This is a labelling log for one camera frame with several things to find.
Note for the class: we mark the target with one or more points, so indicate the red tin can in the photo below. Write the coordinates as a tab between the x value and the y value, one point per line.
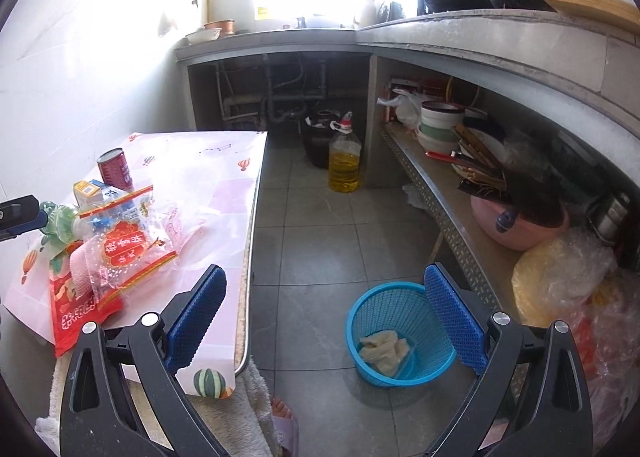
115	169

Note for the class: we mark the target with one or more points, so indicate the red plastic bag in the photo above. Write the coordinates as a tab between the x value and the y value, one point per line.
605	337

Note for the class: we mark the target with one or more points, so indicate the grey drain pipes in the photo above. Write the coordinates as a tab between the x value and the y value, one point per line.
280	97

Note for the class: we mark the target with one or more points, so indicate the small yellow box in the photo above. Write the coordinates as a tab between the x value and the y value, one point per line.
262	13

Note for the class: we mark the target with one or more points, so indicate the copper bowl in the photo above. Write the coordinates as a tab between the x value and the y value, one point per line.
220	26

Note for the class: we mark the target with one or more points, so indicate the crumpled white bag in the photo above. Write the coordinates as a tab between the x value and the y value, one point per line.
415	197

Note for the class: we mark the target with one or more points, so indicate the pale green bowl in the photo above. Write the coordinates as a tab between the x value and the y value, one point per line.
435	129

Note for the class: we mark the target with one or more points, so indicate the blue plastic waste basket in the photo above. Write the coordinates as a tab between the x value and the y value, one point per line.
385	302

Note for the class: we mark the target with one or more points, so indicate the yellow white medicine box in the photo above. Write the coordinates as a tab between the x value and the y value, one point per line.
85	189

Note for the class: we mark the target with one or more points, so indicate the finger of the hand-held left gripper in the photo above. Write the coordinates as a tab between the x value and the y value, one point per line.
20	209

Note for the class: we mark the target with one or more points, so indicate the white jug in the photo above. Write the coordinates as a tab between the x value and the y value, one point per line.
367	14

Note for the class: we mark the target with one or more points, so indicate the stainless steel container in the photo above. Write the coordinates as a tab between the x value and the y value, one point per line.
612	217

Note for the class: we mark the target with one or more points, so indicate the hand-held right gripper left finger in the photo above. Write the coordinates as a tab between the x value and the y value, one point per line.
197	317

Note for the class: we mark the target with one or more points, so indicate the red snack packet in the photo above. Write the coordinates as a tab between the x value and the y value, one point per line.
70	307

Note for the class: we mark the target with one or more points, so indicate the clear plastic bag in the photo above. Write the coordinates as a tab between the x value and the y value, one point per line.
585	257

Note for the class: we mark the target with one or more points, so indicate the small metal cup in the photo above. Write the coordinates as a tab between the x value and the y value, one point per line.
301	22

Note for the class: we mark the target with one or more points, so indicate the clear red-printed snack bag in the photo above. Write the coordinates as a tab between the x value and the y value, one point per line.
127	242

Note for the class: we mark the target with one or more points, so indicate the pink slipper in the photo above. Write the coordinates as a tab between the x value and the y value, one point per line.
285	437

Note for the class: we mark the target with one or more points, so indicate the pink plastic basin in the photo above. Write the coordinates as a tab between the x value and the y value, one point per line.
505	239

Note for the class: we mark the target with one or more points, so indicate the wooden cutting board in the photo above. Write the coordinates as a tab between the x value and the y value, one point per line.
595	4

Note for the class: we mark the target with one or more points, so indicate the dark metal vessel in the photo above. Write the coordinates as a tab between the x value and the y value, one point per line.
392	9

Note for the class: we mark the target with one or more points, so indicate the white plastic bag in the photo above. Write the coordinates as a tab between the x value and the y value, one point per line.
407	109

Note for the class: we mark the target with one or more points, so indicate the person's foot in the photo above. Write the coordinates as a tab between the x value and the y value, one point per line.
280	407

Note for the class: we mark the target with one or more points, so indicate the perforated metal shelf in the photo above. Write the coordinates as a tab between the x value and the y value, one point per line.
440	197

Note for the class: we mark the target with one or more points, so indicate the white enamel basin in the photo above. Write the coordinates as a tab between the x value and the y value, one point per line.
202	36

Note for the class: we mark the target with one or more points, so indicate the beige crumpled paper towel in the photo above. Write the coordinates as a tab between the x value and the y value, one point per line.
382	349

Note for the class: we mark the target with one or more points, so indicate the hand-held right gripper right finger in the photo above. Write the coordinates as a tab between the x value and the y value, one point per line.
455	319

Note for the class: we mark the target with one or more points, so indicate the white bowl dark rim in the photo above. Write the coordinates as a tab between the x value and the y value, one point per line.
442	112

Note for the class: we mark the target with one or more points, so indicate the dark ceramic jar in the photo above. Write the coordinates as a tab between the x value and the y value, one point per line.
317	137

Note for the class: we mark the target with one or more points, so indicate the green plastic bottle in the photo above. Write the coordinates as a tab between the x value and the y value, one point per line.
60	224

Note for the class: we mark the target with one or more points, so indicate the cooking oil bottle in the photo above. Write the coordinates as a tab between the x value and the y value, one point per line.
345	157

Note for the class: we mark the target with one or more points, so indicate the pink printed tablecloth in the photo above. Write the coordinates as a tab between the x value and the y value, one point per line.
200	177

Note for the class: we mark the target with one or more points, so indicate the concrete kitchen counter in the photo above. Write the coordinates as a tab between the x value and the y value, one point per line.
500	44

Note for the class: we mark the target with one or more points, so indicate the yellow plastic bag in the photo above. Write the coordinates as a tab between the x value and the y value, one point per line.
535	282

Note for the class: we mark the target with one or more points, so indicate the white fluffy towel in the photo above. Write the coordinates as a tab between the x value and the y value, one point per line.
252	417

